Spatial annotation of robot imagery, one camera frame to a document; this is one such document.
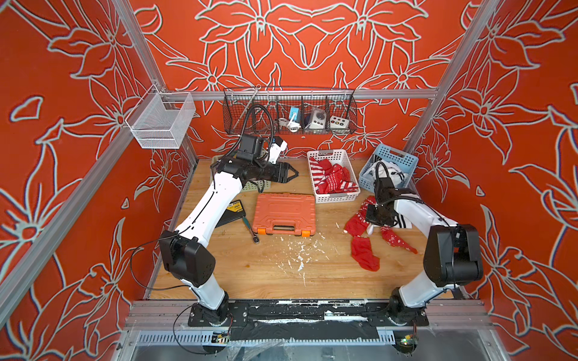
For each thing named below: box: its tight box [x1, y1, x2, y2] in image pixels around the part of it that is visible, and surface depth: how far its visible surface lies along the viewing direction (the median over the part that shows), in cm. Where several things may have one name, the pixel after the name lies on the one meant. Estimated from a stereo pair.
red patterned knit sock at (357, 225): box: [343, 212, 369, 237], surface depth 95 cm
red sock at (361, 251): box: [350, 235, 381, 273], surface depth 87 cm
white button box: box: [329, 115, 350, 129], surface depth 96 cm
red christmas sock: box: [323, 163, 351, 194], surface depth 102 cm
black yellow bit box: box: [214, 199, 247, 229], surface depth 99 cm
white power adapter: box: [277, 106, 302, 134], surface depth 85 cm
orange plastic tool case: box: [252, 192, 317, 238], surface depth 95 cm
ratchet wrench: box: [242, 215, 260, 245], surface depth 93 cm
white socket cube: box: [304, 107, 327, 131], surface depth 93 cm
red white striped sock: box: [309, 156, 326, 195], surface depth 109 cm
